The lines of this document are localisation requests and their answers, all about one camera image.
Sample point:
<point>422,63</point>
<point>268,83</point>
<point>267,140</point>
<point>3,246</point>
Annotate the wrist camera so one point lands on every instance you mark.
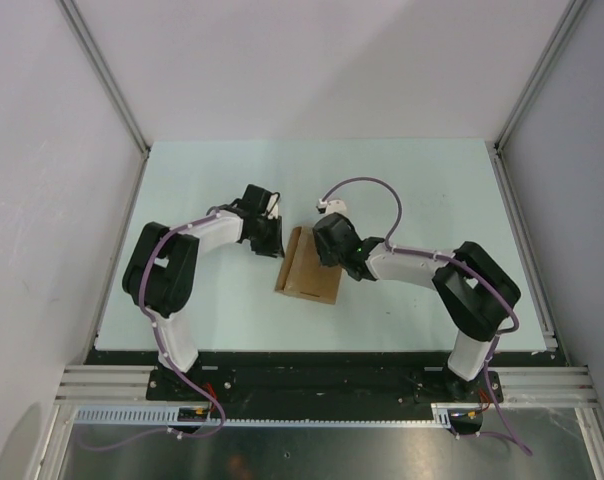
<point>272,209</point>
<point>331,206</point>

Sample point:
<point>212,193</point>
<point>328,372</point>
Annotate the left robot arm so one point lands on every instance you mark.
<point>160,274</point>

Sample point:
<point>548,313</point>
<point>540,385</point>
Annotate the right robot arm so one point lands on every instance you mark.
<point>476,292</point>

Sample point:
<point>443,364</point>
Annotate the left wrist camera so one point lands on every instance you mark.
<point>272,209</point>

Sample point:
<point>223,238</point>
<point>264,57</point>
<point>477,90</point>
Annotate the grey slotted cable duct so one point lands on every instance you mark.
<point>183,416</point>

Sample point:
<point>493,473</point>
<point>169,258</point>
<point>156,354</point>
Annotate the right aluminium frame post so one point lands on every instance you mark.
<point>557,43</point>

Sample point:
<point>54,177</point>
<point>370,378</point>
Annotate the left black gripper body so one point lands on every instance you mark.
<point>267,239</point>

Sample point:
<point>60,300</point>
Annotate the left aluminium frame post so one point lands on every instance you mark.
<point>85,39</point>

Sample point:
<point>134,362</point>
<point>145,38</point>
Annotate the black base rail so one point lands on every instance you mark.
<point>333,386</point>

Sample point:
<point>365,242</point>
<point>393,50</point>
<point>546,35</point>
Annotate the aluminium extrusion crossbar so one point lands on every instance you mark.
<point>547,387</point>

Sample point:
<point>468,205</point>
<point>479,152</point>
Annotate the brown cardboard express box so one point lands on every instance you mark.
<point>302,275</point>

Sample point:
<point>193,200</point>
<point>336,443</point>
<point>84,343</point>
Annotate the aluminium frame post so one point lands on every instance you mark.
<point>85,39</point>
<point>557,43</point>

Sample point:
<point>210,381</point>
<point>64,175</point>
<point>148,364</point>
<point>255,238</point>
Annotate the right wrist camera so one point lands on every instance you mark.
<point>331,206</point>

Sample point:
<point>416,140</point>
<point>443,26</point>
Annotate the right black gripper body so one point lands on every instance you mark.
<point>328,257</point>

